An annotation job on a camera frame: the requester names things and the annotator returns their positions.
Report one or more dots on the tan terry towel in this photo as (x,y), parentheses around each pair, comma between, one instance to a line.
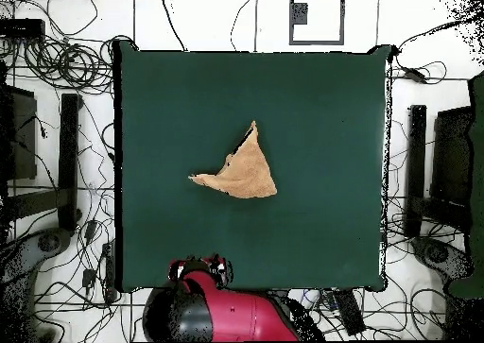
(249,173)

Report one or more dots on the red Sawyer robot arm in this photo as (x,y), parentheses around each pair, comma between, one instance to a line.
(245,316)

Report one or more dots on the white plastic item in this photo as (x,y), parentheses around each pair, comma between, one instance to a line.
(310,295)

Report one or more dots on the black flat box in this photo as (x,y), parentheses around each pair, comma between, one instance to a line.
(22,27)

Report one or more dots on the small black power adapter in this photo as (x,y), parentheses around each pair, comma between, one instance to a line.
(90,229)
(89,278)

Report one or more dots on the grey leg with round knob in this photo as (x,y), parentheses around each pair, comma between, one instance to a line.
(436,252)
(48,242)

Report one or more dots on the black stand base bar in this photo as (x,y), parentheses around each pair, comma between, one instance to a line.
(69,150)
(416,161)

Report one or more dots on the dark green table cloth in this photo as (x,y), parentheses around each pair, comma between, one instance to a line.
(170,93)

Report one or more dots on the wide black power strip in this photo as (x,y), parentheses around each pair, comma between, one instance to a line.
(349,312)

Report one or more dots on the dark square box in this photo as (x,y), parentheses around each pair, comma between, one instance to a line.
(22,139)
(450,157)

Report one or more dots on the long black power adapter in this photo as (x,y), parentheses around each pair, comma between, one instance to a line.
(415,74)

